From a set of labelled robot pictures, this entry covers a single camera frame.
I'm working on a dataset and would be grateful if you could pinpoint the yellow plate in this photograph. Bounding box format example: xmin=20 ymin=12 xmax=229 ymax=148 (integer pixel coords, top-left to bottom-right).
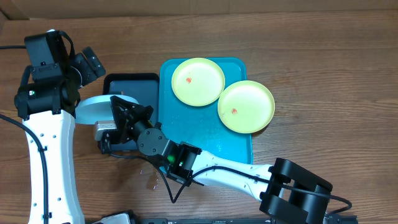
xmin=171 ymin=58 xmax=226 ymax=106
xmin=217 ymin=80 xmax=275 ymax=134

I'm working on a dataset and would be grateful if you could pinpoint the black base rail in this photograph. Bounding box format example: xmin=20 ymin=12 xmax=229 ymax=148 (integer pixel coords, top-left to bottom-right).
xmin=86 ymin=210 xmax=358 ymax=224

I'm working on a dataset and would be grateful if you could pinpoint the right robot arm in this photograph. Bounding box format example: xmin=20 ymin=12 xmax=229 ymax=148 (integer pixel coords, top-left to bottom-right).
xmin=100 ymin=95 xmax=333 ymax=223

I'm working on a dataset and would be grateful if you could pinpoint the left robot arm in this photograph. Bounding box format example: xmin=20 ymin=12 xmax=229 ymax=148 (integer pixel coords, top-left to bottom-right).
xmin=14 ymin=30 xmax=106 ymax=223

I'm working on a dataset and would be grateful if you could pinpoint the teal plastic tray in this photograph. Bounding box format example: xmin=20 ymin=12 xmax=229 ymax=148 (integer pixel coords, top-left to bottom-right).
xmin=157 ymin=58 xmax=253 ymax=164

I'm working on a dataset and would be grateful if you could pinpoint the light blue plate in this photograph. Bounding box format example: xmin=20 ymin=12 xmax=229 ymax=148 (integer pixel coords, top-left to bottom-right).
xmin=75 ymin=95 xmax=138 ymax=125

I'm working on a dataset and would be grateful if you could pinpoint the black water tray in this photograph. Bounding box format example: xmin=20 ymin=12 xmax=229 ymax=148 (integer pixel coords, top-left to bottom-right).
xmin=103 ymin=73 xmax=167 ymax=156

